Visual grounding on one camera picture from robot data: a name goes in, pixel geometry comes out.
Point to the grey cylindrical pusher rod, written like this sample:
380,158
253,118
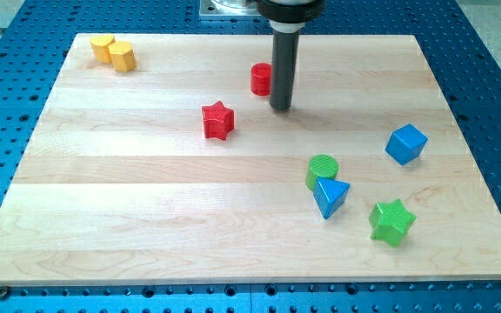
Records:
283,63

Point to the red cylinder block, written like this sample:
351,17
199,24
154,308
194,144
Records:
260,79

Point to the red star block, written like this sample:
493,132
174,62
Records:
218,120

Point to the green cylinder block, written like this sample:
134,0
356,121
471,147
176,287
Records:
320,165

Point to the blue triangle block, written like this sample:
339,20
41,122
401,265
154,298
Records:
330,195

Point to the blue cube block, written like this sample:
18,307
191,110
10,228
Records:
406,144

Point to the yellow hexagon block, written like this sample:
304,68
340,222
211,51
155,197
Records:
122,56

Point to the light wooden board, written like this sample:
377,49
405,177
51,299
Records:
118,184

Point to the yellow heart block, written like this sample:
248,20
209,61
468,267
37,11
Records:
100,47

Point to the green star block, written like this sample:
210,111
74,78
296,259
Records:
391,222

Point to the blue perforated table plate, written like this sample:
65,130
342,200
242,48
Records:
462,42

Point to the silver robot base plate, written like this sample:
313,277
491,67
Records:
224,8

